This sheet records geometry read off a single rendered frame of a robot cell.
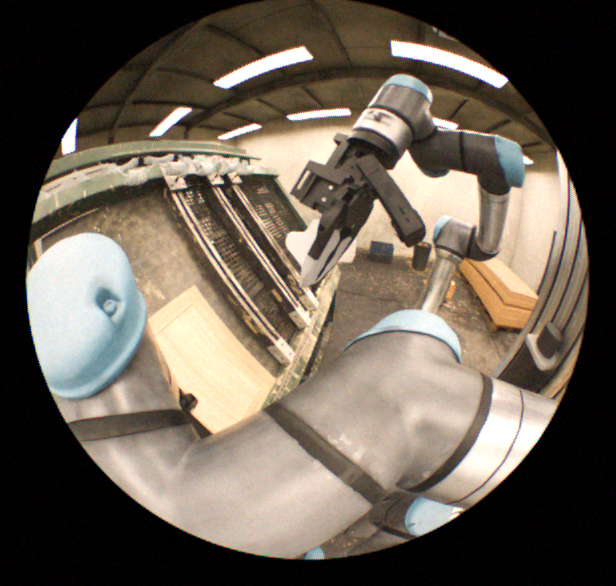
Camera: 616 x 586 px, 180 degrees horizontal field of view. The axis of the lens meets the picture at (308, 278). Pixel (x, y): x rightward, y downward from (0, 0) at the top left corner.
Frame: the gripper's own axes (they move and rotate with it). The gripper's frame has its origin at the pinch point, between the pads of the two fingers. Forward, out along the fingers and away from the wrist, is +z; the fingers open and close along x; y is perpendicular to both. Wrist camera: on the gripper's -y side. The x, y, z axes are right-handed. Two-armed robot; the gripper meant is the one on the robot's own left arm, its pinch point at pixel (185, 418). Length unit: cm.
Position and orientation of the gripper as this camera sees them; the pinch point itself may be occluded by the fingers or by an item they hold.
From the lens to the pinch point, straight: 40.5
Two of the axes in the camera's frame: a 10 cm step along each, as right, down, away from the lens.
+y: -8.1, -5.8, 1.0
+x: -4.0, 4.1, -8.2
